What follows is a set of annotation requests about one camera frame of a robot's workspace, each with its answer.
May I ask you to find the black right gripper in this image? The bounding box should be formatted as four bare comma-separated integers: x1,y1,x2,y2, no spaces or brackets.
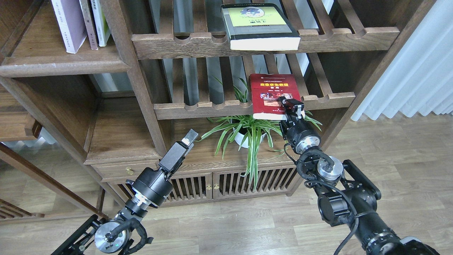
278,96,321,154

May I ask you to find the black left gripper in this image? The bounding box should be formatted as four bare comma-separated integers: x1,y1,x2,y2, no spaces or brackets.
127,129,199,208

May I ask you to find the red paperback book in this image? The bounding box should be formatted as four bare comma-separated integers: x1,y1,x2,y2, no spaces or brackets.
250,74,301,121

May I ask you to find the pale lilac paperback book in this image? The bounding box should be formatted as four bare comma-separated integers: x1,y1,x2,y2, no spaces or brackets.
51,0,87,54

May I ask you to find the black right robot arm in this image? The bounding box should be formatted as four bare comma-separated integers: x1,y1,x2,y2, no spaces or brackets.
279,96,437,255

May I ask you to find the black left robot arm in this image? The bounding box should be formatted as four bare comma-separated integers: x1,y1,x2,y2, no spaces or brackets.
53,129,198,255

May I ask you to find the green spider plant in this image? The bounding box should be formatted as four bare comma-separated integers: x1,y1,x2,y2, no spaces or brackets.
193,76,323,188

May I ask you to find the white plant pot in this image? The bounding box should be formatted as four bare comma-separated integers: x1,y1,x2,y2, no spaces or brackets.
235,129,266,149

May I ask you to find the brass drawer knob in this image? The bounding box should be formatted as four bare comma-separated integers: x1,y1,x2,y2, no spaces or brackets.
126,167,134,175

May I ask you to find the yellow and black thick book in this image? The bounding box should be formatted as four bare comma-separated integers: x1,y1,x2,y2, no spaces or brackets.
221,3,300,51

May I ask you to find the dark wooden bookshelf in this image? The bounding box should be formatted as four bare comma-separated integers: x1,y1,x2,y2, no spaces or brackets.
0,0,436,215

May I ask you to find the white curtain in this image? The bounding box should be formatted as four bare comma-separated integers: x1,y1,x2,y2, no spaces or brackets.
351,0,453,121

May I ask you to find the white green upright book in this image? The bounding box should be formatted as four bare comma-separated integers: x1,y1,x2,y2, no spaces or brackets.
90,0,111,47

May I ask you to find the brown upright book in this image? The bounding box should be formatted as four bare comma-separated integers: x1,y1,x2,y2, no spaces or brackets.
79,0,98,50

